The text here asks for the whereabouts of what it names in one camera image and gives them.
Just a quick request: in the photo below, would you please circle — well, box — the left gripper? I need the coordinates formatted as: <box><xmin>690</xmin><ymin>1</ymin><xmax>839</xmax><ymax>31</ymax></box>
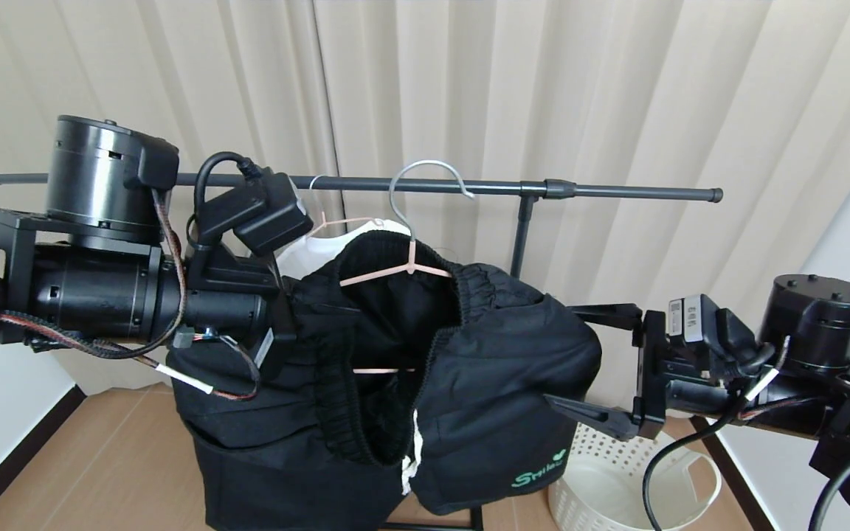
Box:
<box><xmin>178</xmin><ymin>264</ymin><xmax>297</xmax><ymax>384</ymax></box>

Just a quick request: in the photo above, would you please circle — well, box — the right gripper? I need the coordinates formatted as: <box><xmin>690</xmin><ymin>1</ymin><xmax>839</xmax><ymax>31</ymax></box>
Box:
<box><xmin>543</xmin><ymin>303</ymin><xmax>737</xmax><ymax>443</ymax></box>

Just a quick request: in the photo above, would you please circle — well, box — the white garment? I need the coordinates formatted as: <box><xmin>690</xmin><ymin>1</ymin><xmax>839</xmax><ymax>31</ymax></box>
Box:
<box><xmin>275</xmin><ymin>221</ymin><xmax>412</xmax><ymax>281</ymax></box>

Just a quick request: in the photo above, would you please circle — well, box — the black garment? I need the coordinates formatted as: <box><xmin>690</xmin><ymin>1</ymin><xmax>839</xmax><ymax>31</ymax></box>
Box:
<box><xmin>165</xmin><ymin>230</ymin><xmax>604</xmax><ymax>531</ymax></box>

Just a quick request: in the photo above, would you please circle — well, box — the pink clothes hanger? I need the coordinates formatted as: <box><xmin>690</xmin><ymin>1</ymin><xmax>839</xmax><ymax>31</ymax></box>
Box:
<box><xmin>305</xmin><ymin>176</ymin><xmax>386</xmax><ymax>238</ymax></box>
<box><xmin>339</xmin><ymin>159</ymin><xmax>476</xmax><ymax>375</ymax></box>

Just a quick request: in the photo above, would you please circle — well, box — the white laundry basket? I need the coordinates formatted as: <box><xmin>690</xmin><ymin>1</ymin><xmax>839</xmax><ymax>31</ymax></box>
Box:
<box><xmin>548</xmin><ymin>422</ymin><xmax>722</xmax><ymax>531</ymax></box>

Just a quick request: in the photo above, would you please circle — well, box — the black clothes rack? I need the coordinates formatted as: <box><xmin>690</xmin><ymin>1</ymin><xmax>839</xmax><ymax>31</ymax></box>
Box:
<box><xmin>0</xmin><ymin>171</ymin><xmax>723</xmax><ymax>531</ymax></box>

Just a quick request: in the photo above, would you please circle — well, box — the beige curtain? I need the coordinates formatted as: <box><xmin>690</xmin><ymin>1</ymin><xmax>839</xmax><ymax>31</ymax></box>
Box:
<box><xmin>0</xmin><ymin>0</ymin><xmax>850</xmax><ymax>417</ymax></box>

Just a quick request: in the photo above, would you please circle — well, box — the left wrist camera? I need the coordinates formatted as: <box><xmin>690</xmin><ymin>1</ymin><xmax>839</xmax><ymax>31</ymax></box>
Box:
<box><xmin>187</xmin><ymin>168</ymin><xmax>315</xmax><ymax>294</ymax></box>

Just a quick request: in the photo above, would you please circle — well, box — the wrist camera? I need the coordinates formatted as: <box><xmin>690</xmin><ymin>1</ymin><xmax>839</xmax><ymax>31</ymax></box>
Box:
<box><xmin>187</xmin><ymin>168</ymin><xmax>315</xmax><ymax>294</ymax></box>
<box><xmin>666</xmin><ymin>294</ymin><xmax>759</xmax><ymax>369</ymax></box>

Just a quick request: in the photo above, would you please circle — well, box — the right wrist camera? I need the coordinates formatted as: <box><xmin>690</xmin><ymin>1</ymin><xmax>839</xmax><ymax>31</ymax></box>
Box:
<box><xmin>666</xmin><ymin>294</ymin><xmax>759</xmax><ymax>369</ymax></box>

